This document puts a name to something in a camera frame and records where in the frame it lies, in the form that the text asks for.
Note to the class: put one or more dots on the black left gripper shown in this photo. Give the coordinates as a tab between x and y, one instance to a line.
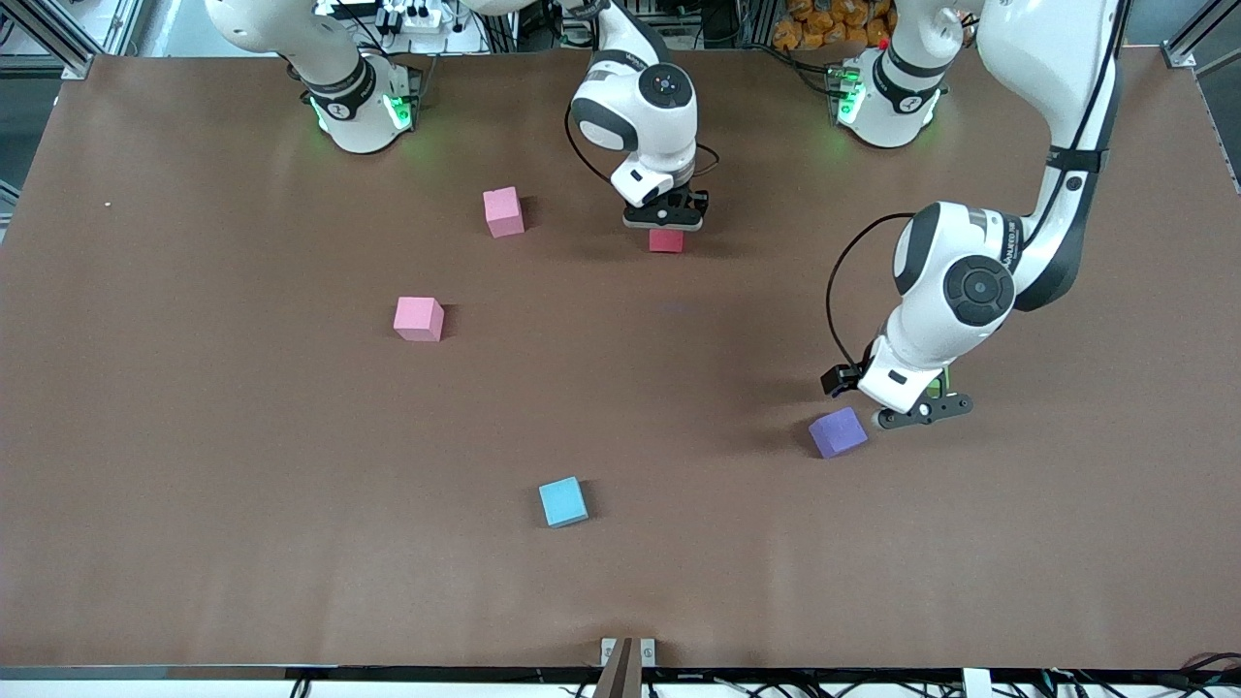
838	378

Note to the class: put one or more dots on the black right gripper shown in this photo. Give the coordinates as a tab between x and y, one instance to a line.
690	200

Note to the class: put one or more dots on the red foam cube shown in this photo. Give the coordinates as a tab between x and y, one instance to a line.
666	241

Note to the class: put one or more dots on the purple foam cube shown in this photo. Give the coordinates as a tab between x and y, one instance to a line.
838	432

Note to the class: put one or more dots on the pink foam cube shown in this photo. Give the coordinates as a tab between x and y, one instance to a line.
419	319
502	211

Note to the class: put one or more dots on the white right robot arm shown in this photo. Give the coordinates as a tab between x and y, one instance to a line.
640	107

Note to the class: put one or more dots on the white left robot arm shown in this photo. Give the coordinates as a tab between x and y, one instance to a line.
955	281

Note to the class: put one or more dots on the green foam cube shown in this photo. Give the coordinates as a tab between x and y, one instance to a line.
942	386

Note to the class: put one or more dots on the black equipment rack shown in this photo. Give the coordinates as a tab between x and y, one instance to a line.
727	19

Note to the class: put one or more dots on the bag of orange items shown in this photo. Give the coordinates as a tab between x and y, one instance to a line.
824	24

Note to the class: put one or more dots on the light blue foam cube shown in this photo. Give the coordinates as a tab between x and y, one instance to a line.
562	502

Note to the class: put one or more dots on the white power strip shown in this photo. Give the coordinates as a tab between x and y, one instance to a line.
422	15

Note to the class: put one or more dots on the white tag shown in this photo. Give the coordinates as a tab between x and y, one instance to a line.
977	683

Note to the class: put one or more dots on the brown table cover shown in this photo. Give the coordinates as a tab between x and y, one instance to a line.
291	485

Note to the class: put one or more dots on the small metal bracket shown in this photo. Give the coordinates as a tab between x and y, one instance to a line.
651	651

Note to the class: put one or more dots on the brown tapered post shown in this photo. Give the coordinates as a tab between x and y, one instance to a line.
620	674

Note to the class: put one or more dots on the aluminium frame profile with bracket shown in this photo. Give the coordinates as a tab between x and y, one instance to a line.
1178	53
48	37

